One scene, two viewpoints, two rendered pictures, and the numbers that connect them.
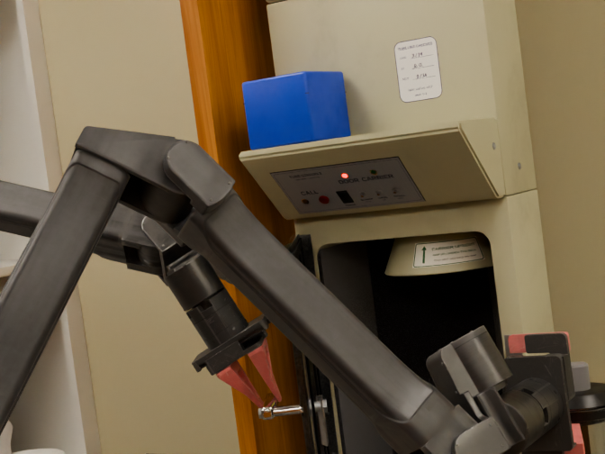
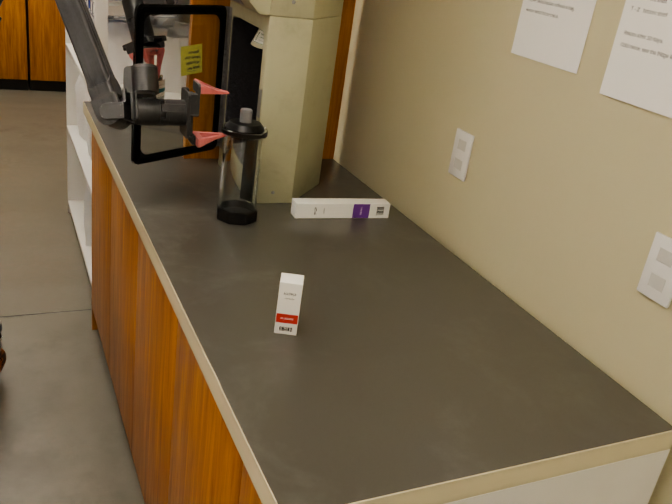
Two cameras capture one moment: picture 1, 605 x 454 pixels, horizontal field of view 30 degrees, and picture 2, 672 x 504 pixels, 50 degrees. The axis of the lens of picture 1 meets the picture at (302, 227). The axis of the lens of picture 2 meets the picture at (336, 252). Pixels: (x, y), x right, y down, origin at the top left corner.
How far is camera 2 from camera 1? 1.33 m
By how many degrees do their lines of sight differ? 36
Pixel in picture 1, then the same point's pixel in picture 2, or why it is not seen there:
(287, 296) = (66, 18)
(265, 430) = not seen: hidden behind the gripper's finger
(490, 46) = not seen: outside the picture
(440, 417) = (102, 93)
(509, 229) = (268, 33)
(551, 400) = (174, 110)
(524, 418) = (139, 109)
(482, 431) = (115, 105)
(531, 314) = (277, 83)
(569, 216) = (409, 50)
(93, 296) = not seen: hidden behind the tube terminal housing
